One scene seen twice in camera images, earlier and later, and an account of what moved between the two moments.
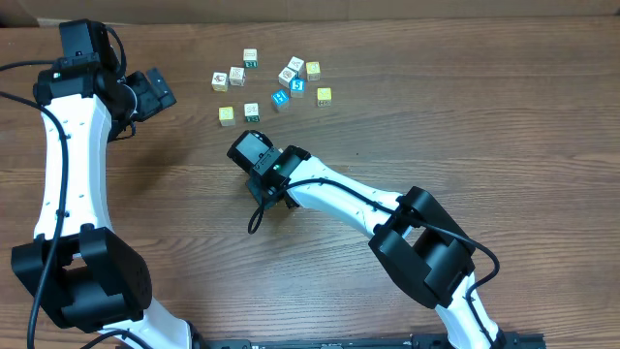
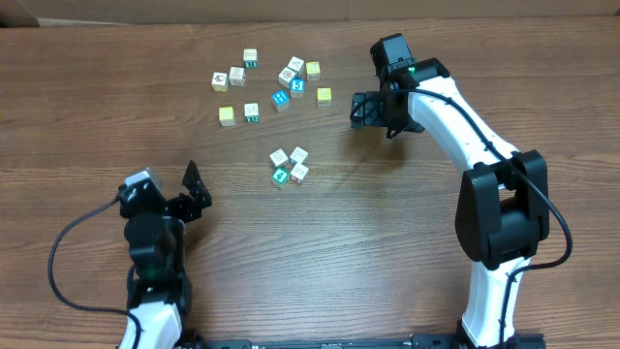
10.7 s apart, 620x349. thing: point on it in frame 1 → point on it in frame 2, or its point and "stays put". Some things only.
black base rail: (368, 341) stays put
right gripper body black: (259, 192) → (370, 111)
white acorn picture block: (220, 81) stays put
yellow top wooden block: (227, 115) stays put
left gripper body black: (151, 92) → (175, 206)
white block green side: (252, 111) stays put
